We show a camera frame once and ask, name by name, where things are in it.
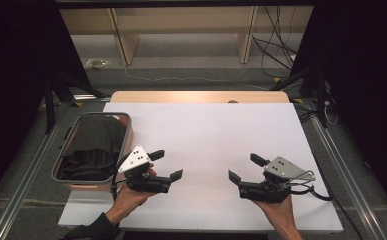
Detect black curtain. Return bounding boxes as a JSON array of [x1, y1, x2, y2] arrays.
[[289, 0, 387, 211], [0, 0, 92, 208]]

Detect crumpled clear plastic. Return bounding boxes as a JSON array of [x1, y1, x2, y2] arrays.
[[85, 58, 110, 70]]

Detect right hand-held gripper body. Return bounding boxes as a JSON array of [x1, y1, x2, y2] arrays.
[[238, 155, 316, 204]]

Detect black frame bar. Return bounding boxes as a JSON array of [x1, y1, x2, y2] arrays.
[[54, 0, 317, 8]]

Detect right hand-held gripper cable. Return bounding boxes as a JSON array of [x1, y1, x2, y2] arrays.
[[289, 181, 334, 202]]

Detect person's right hand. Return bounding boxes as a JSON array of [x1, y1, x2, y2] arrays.
[[252, 195, 298, 232]]

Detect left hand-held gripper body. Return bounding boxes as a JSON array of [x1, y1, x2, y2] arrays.
[[117, 143, 172, 195]]

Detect long aluminium rail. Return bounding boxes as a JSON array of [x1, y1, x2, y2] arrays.
[[305, 106, 387, 240], [0, 103, 82, 240]]

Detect bundle of black cables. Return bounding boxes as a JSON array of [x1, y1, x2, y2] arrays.
[[251, 5, 299, 79]]

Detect hand-held gripper cable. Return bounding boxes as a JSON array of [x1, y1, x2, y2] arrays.
[[110, 151, 132, 203], [289, 181, 334, 202]]

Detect short aluminium rail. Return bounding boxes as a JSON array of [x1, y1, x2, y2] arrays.
[[72, 94, 112, 102]]

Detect black floor cables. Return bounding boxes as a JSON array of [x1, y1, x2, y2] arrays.
[[292, 96, 319, 123]]

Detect black tripod stand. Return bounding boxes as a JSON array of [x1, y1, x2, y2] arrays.
[[269, 64, 330, 129], [42, 71, 107, 134]]

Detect light wooden shelf unit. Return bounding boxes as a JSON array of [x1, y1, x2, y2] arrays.
[[60, 6, 314, 66]]

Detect left hand-held gripper cable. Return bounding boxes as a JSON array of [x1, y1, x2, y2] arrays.
[[110, 151, 132, 203]]

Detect person's left hand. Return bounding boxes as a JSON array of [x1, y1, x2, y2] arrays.
[[106, 167, 158, 225]]

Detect dark grey skirt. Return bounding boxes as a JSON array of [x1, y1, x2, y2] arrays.
[[58, 114, 127, 181]]

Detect orange basket with grey rim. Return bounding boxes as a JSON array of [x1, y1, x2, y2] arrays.
[[51, 112, 135, 192]]

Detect white board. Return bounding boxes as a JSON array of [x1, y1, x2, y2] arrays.
[[58, 102, 344, 233]]

